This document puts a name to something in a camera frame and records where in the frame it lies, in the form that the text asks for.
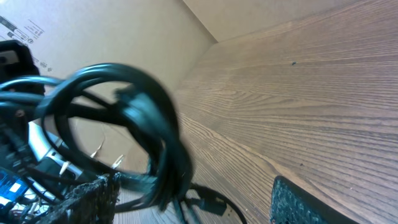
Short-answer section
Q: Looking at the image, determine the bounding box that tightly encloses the thin black USB cable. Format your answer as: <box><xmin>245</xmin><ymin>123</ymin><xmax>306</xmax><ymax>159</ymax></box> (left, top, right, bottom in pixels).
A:
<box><xmin>114</xmin><ymin>182</ymin><xmax>248</xmax><ymax>224</ymax></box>

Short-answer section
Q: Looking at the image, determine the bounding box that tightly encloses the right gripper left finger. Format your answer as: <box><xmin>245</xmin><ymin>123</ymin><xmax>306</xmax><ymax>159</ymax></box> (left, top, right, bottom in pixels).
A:
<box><xmin>37</xmin><ymin>173</ymin><xmax>121</xmax><ymax>224</ymax></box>

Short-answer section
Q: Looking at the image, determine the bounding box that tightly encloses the cardboard backdrop panel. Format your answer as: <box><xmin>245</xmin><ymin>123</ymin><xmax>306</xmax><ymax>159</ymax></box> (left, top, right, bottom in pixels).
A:
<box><xmin>0</xmin><ymin>0</ymin><xmax>374</xmax><ymax>175</ymax></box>

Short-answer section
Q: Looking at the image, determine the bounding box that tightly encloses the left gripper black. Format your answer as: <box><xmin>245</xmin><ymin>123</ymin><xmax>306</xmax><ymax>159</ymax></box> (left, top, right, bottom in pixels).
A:
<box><xmin>1</xmin><ymin>40</ymin><xmax>81</xmax><ymax>223</ymax></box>

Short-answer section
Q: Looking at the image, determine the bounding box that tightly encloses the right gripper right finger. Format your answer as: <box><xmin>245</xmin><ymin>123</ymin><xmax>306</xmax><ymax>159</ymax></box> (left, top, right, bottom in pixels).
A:
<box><xmin>269</xmin><ymin>175</ymin><xmax>357</xmax><ymax>224</ymax></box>

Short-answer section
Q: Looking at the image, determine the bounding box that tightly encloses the thick black USB cable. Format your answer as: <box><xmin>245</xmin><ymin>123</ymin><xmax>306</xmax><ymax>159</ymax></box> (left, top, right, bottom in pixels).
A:
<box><xmin>0</xmin><ymin>63</ymin><xmax>195</xmax><ymax>212</ymax></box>

